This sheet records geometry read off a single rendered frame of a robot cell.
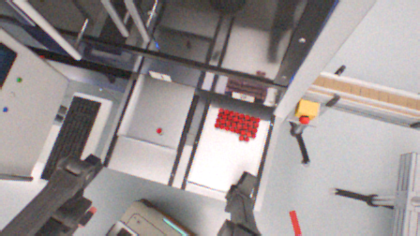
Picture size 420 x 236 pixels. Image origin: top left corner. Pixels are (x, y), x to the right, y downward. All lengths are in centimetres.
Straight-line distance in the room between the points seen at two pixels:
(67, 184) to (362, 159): 196
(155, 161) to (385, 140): 171
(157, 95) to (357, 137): 153
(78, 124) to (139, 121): 30
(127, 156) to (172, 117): 25
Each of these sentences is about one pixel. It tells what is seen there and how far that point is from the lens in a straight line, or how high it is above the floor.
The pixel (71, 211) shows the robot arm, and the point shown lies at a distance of 97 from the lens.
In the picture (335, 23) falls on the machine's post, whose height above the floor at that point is 159.
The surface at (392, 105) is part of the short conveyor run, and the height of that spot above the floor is 97.
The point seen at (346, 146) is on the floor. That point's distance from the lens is 232.
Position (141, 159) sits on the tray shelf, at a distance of 130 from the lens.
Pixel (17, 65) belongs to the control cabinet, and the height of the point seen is 115.
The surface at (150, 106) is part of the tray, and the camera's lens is 134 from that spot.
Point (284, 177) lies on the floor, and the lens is 217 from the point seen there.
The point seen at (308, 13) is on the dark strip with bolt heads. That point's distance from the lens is 65.
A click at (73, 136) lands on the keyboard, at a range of 148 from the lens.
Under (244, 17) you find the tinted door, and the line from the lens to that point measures 71.
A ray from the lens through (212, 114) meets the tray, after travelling 129.
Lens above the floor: 212
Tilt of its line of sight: 75 degrees down
